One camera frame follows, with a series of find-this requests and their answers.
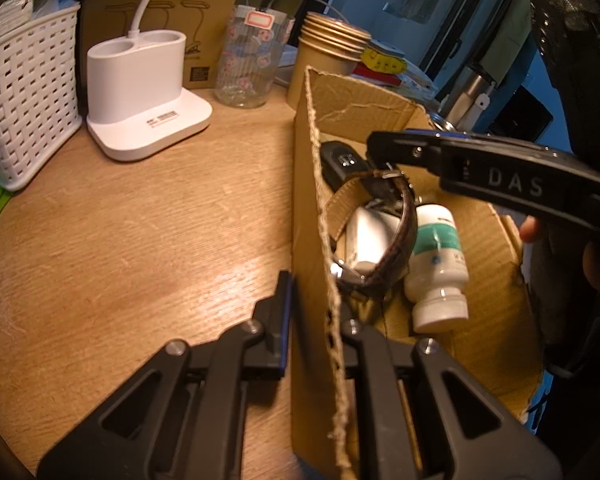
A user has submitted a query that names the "brown leather strap watch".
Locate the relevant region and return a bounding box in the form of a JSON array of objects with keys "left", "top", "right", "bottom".
[{"left": 324, "top": 170, "right": 420, "bottom": 300}]

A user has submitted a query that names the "white woven plastic basket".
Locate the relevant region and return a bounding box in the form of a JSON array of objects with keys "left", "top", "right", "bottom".
[{"left": 0, "top": 2, "right": 82, "bottom": 192}]

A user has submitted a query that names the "cardboard box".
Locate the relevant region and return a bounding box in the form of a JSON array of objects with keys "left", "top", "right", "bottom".
[{"left": 290, "top": 65, "right": 548, "bottom": 480}]

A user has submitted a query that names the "green curtain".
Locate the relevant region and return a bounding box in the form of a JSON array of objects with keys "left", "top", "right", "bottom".
[{"left": 472, "top": 0, "right": 531, "bottom": 86}]

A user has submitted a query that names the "white plug charger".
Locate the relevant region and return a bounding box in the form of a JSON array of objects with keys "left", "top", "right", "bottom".
[{"left": 346, "top": 207, "right": 401, "bottom": 273}]

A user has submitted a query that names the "white desk lamp base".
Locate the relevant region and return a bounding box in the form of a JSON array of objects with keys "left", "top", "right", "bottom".
[{"left": 86, "top": 0, "right": 214, "bottom": 163}]

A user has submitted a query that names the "printed cardboard lamp carton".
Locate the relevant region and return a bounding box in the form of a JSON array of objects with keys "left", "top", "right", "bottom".
[{"left": 80, "top": 0, "right": 257, "bottom": 90}]

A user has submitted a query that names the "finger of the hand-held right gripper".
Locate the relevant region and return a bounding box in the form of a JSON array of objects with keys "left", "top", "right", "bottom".
[
  {"left": 400, "top": 129, "right": 576, "bottom": 157},
  {"left": 368, "top": 131, "right": 600, "bottom": 235}
]

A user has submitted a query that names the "glass jar with stickers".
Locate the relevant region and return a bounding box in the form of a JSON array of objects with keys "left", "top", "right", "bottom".
[{"left": 214, "top": 5, "right": 296, "bottom": 109}]

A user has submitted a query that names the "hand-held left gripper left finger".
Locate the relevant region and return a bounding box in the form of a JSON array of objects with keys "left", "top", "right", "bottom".
[{"left": 36, "top": 270, "right": 295, "bottom": 480}]

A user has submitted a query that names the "steel thermos bottle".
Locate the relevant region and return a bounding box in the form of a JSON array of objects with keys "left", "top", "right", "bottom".
[{"left": 439, "top": 62, "right": 497, "bottom": 131}]

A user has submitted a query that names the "red book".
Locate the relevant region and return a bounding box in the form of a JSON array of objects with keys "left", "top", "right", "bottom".
[{"left": 352, "top": 66, "right": 403, "bottom": 88}]

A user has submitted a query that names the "white tissue pack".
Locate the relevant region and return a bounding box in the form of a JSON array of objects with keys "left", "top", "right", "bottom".
[{"left": 0, "top": 0, "right": 36, "bottom": 46}]

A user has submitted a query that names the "black monitor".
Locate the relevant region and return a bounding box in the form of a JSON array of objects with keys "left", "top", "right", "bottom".
[{"left": 495, "top": 85, "right": 555, "bottom": 142}]

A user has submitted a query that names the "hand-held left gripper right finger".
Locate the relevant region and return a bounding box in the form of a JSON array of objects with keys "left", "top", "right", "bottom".
[{"left": 337, "top": 317, "right": 564, "bottom": 480}]

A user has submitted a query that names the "person's right forearm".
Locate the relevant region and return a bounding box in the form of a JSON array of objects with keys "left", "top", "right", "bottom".
[{"left": 530, "top": 240, "right": 600, "bottom": 378}]

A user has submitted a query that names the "stack of brown paper cups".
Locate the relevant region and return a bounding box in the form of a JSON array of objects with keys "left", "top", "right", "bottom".
[{"left": 286, "top": 11, "right": 373, "bottom": 111}]

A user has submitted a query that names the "white pill bottle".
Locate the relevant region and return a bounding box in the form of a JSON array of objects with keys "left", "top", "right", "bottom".
[{"left": 404, "top": 203, "right": 470, "bottom": 333}]

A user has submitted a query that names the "black car key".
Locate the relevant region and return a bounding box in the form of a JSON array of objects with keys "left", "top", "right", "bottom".
[{"left": 320, "top": 141, "right": 376, "bottom": 196}]

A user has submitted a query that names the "thin white cable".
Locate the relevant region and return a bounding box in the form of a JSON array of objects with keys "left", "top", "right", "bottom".
[{"left": 265, "top": 0, "right": 348, "bottom": 23}]

